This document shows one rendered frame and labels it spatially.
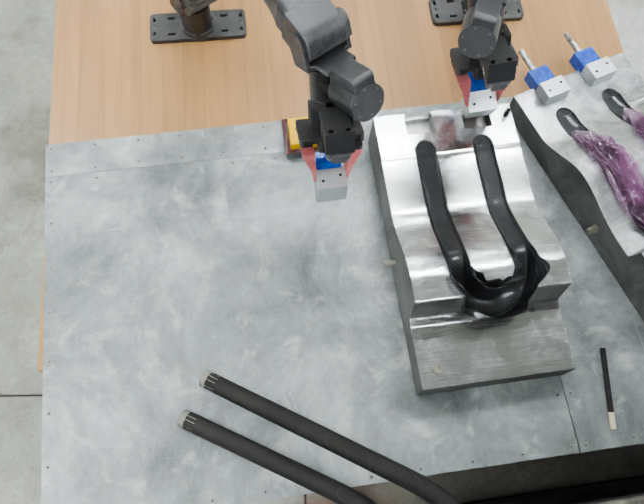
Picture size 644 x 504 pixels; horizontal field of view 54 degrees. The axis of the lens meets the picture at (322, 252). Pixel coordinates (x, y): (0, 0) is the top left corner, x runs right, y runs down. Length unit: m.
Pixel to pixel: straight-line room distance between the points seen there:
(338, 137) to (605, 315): 0.62
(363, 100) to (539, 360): 0.52
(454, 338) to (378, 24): 0.71
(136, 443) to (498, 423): 0.60
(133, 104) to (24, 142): 1.06
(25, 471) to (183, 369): 0.99
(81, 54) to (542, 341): 1.06
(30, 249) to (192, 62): 1.02
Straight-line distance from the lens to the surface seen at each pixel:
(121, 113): 1.36
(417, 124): 1.24
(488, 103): 1.20
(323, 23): 0.92
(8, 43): 2.65
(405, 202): 1.14
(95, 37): 1.48
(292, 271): 1.16
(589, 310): 1.25
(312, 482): 1.03
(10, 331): 2.14
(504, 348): 1.12
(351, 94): 0.90
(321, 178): 1.06
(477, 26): 1.01
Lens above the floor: 1.90
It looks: 69 degrees down
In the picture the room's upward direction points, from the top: 5 degrees clockwise
